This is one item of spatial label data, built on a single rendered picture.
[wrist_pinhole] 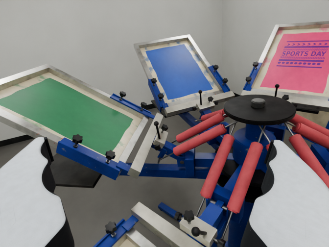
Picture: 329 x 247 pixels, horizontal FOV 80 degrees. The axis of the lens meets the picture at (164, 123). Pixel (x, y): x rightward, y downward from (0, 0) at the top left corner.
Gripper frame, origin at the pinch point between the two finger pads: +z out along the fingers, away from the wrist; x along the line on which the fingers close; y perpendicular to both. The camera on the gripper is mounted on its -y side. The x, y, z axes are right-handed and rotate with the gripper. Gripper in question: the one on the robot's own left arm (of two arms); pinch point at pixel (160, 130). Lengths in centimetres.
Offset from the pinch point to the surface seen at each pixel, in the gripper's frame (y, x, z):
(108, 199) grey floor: 178, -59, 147
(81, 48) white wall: 45, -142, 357
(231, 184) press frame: 62, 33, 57
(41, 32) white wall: 18, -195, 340
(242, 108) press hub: 31, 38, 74
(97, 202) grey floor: 179, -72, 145
